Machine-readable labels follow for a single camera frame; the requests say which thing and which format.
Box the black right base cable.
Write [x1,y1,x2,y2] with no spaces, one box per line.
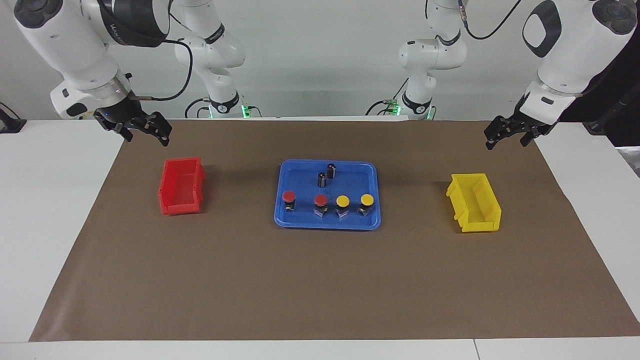
[184,97,211,120]

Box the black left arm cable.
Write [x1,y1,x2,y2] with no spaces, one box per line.
[457,0,524,41]

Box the black left base cable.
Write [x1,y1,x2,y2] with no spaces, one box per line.
[364,77,410,117]

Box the grey metal plate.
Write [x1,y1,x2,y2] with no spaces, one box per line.
[616,146,640,178]

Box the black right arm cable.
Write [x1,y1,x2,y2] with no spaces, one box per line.
[131,39,194,102]

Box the blue plastic tray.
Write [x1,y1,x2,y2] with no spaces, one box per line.
[273,159,382,231]

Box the yellow plastic bin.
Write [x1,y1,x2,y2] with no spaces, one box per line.
[446,173,502,234]

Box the brown paper table mat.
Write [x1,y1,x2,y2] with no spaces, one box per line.
[29,119,640,342]

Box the red plastic bin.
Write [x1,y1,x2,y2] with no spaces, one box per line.
[158,157,207,216]

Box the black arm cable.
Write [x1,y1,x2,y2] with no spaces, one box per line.
[131,39,194,102]
[457,0,524,41]

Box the black base cable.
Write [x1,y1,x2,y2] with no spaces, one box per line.
[364,77,410,117]
[184,97,211,120]

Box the black stand base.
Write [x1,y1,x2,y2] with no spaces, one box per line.
[582,90,640,137]

